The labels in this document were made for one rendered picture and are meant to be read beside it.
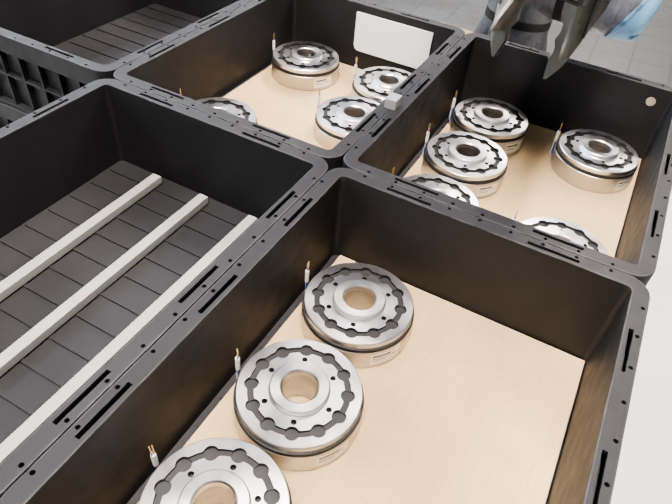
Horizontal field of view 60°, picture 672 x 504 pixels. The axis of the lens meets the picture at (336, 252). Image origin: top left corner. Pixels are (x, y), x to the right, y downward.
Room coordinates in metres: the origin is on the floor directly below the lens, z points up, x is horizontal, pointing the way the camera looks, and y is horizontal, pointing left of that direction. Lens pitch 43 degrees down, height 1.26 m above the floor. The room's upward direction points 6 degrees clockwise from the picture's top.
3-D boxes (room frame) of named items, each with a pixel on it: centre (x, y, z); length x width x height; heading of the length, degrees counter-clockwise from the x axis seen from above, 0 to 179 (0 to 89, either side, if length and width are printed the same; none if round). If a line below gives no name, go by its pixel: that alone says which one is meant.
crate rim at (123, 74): (0.72, 0.06, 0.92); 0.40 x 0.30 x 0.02; 155
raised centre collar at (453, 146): (0.62, -0.15, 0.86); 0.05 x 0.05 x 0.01
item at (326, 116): (0.69, -0.01, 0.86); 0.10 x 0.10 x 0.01
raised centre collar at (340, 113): (0.69, -0.01, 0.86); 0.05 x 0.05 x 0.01
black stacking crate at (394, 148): (0.59, -0.21, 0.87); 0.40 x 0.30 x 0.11; 155
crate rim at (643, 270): (0.59, -0.21, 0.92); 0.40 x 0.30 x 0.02; 155
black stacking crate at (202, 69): (0.72, 0.06, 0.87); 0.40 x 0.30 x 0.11; 155
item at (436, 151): (0.62, -0.15, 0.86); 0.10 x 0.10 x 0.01
